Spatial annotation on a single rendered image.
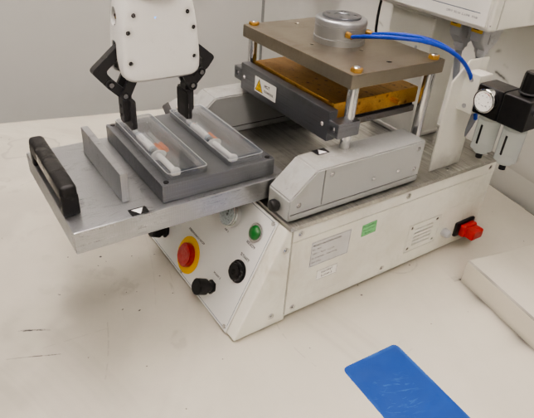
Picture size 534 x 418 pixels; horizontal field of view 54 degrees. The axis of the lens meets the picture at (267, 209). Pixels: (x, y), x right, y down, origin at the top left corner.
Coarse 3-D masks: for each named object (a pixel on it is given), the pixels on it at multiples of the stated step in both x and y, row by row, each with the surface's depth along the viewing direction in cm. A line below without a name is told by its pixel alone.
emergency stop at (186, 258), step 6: (180, 246) 85; (186, 246) 84; (192, 246) 84; (180, 252) 85; (186, 252) 84; (192, 252) 83; (180, 258) 85; (186, 258) 84; (192, 258) 83; (180, 264) 85; (186, 264) 84
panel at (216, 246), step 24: (216, 216) 81; (264, 216) 73; (168, 240) 90; (192, 240) 84; (216, 240) 80; (240, 240) 76; (264, 240) 72; (192, 264) 84; (216, 264) 79; (216, 288) 79; (240, 288) 75; (216, 312) 78
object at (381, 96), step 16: (256, 64) 86; (272, 64) 85; (288, 64) 85; (288, 80) 80; (304, 80) 79; (320, 80) 80; (400, 80) 82; (320, 96) 74; (336, 96) 74; (368, 96) 75; (384, 96) 77; (400, 96) 79; (368, 112) 77; (384, 112) 79; (400, 112) 81
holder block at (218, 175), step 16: (112, 128) 76; (176, 128) 77; (112, 144) 76; (128, 144) 72; (192, 144) 73; (128, 160) 72; (144, 160) 68; (208, 160) 69; (256, 160) 70; (272, 160) 71; (144, 176) 68; (160, 176) 65; (192, 176) 66; (208, 176) 66; (224, 176) 68; (240, 176) 69; (256, 176) 71; (160, 192) 64; (176, 192) 65; (192, 192) 66
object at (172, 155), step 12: (120, 120) 76; (144, 120) 76; (156, 120) 77; (132, 132) 73; (144, 132) 73; (156, 132) 73; (168, 132) 74; (144, 144) 70; (156, 144) 70; (168, 144) 70; (180, 144) 71; (156, 156) 67; (168, 156) 68; (180, 156) 68; (192, 156) 68; (168, 168) 65; (180, 168) 65
